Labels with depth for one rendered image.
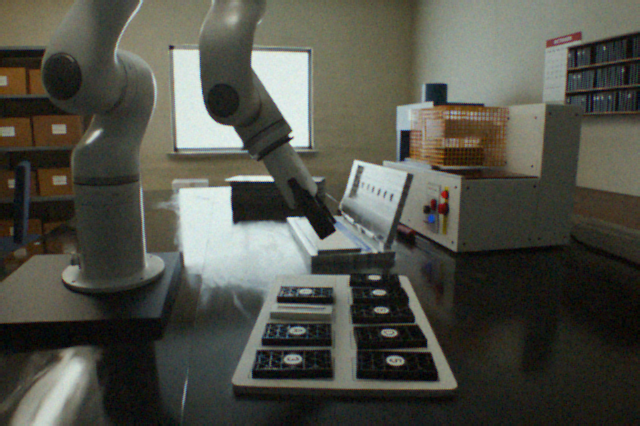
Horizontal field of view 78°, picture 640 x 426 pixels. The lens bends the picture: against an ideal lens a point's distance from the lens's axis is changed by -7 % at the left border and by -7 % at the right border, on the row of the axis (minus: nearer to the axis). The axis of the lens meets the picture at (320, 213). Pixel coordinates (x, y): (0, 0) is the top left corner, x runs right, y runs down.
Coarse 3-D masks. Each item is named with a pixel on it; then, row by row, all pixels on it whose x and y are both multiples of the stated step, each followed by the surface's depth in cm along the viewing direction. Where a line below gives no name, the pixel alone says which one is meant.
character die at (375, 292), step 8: (352, 288) 77; (360, 288) 77; (368, 288) 77; (376, 288) 77; (384, 288) 77; (392, 288) 77; (400, 288) 77; (352, 296) 74; (360, 296) 74; (368, 296) 74; (376, 296) 74; (384, 296) 74; (392, 296) 73; (400, 296) 73; (408, 296) 73
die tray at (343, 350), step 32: (288, 320) 67; (320, 320) 66; (416, 320) 66; (352, 352) 57; (256, 384) 49; (288, 384) 49; (320, 384) 49; (352, 384) 49; (384, 384) 49; (416, 384) 49; (448, 384) 49
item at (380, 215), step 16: (352, 176) 139; (368, 176) 127; (384, 176) 115; (400, 176) 104; (352, 192) 138; (368, 192) 124; (384, 192) 112; (400, 192) 99; (352, 208) 131; (368, 208) 119; (384, 208) 109; (400, 208) 100; (368, 224) 114; (384, 224) 104; (384, 240) 102
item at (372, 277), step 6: (354, 276) 84; (360, 276) 84; (366, 276) 84; (372, 276) 83; (378, 276) 83; (384, 276) 84; (390, 276) 84; (396, 276) 84; (354, 282) 81; (360, 282) 81; (366, 282) 81; (372, 282) 80; (378, 282) 80; (384, 282) 80; (390, 282) 80; (396, 282) 80
